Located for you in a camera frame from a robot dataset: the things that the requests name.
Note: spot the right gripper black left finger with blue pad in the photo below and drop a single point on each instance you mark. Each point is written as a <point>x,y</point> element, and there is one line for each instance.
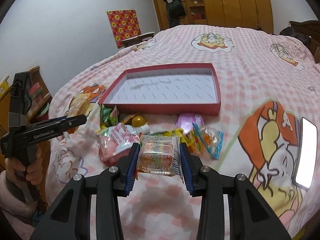
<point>68,217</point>

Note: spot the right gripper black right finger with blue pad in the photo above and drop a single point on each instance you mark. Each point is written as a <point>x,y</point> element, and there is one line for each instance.
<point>250,216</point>

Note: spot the orange wafer bar packet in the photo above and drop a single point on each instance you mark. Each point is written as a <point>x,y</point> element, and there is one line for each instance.
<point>79,105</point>

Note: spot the green snack packet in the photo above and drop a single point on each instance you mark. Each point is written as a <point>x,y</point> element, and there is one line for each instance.
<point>108,116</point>

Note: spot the clear colourful candy packet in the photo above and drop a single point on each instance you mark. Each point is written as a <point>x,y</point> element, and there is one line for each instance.
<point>159,155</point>

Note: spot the rainbow striped candy stick packet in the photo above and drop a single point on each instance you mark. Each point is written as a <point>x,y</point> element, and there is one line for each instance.
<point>175,133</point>

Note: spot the pink fuzzy sleeve forearm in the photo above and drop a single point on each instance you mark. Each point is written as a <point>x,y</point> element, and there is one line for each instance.
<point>18,218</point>

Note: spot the left hand on gripper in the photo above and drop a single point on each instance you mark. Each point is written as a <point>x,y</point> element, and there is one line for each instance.
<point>34,170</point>

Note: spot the wooden bedside shelf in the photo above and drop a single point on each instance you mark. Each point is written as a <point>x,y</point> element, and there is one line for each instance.
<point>39,95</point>

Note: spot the clear blue-edged candy bag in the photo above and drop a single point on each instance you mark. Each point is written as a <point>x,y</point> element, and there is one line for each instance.
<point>206,140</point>

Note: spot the pink white snack pouch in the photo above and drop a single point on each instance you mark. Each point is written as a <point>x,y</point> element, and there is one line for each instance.
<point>115,142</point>

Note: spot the purple jelly cup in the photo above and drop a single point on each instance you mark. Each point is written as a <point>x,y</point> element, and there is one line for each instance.
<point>186,120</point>

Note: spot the yellow round capsule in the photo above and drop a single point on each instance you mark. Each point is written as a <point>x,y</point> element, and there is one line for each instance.
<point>138,121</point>

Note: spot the pink checked cartoon bedspread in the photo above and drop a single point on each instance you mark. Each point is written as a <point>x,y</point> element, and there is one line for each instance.
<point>253,87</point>

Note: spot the red shallow cardboard box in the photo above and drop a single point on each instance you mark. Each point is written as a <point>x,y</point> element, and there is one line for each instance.
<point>166,90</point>

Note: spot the small wooden stool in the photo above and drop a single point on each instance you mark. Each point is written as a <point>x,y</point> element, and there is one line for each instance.
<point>137,39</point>

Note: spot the red yellow patterned board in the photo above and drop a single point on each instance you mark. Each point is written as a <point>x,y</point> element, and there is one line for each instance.
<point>124,25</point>

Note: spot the dark wooden headboard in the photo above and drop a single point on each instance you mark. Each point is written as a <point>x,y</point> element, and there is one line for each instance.
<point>307,32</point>

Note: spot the dark clothes hanging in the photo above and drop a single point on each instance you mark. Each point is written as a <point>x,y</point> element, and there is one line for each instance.
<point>175,12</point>

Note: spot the wooden wardrobe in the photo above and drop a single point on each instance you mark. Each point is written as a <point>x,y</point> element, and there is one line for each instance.
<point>254,14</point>

